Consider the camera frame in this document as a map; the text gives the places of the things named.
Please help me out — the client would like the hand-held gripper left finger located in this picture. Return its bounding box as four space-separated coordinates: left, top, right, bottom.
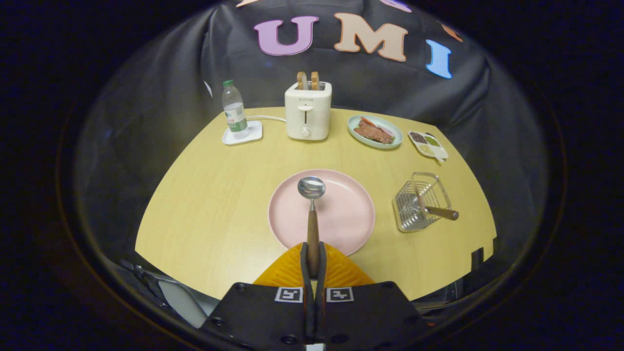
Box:
200 242 310 351

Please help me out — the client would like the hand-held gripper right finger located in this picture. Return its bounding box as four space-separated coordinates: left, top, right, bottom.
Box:
315 242 430 351

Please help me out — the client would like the wooden-handled metal spoon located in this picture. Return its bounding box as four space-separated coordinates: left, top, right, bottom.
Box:
297 176 326 278

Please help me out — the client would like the wooden-handled metal fork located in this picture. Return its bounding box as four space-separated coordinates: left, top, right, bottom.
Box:
414 185 459 221

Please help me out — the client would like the white flat object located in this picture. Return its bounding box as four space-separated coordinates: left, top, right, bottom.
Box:
158 279 208 328

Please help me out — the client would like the pink plate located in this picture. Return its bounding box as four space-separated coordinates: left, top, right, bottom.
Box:
268 169 376 257

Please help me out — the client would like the light green plate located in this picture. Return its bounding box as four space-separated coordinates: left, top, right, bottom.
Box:
347 115 403 149

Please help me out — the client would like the white divided seasoning dish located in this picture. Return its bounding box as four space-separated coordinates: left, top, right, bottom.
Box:
408 131 449 162

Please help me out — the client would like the cooked meat with garnish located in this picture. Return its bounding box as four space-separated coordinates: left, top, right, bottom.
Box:
353 117 394 144

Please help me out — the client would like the white square coaster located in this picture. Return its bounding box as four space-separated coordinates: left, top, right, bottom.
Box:
222 120 263 146

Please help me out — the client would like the clear plastic water bottle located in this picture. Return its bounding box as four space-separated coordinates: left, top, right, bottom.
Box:
222 80 249 139

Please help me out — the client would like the white toaster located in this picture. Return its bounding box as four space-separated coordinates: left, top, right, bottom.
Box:
285 81 332 141

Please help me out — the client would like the black backdrop cloth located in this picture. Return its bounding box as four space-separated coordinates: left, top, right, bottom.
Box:
73 0 549 293

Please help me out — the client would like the metal wire cutlery basket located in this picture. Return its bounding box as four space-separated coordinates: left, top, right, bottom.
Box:
392 172 453 233

